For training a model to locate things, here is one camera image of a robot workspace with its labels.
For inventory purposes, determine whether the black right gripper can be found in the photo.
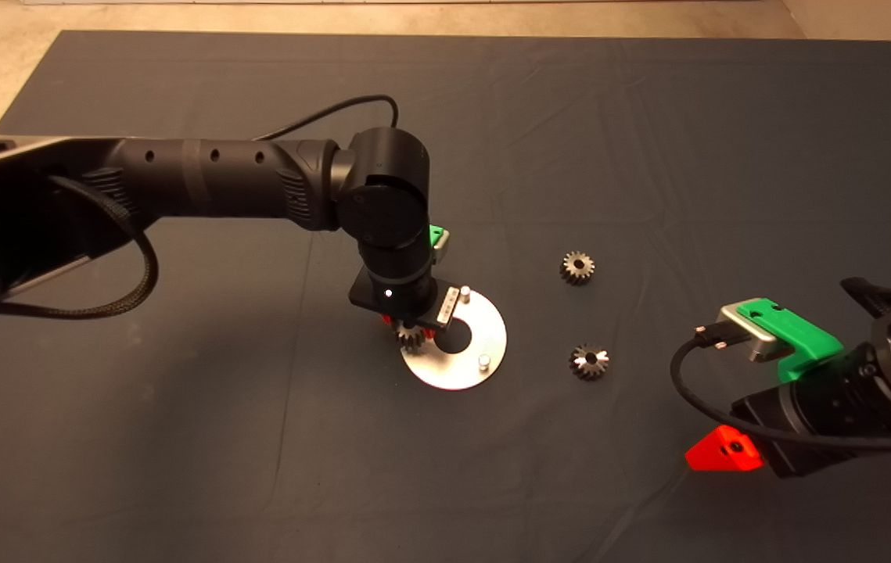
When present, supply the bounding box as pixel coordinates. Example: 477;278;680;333
685;387;845;479

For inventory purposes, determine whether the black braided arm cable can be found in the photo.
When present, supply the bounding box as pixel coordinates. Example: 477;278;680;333
0;176;160;320

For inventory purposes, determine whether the thin black left camera cable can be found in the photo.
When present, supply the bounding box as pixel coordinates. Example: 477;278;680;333
253;94;401;142

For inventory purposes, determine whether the black right camera cable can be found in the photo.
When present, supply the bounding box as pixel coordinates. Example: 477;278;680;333
670;325;891;453

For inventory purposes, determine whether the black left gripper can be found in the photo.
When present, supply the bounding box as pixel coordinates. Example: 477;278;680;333
348;271;463;339

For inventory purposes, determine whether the green right camera mount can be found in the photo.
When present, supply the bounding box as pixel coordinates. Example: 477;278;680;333
735;297;843;384

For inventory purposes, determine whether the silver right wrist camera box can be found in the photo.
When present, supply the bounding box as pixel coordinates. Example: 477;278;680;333
717;301;794;363

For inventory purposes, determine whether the dark grey table cloth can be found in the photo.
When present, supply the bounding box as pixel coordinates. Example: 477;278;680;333
0;30;891;563

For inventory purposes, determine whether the small steel planetary gear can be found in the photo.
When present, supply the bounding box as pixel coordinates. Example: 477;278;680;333
559;250;596;287
569;342;610;382
397;321;429;353

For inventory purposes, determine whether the round metal carrier plate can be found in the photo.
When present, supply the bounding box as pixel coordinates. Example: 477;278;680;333
400;288;508;392

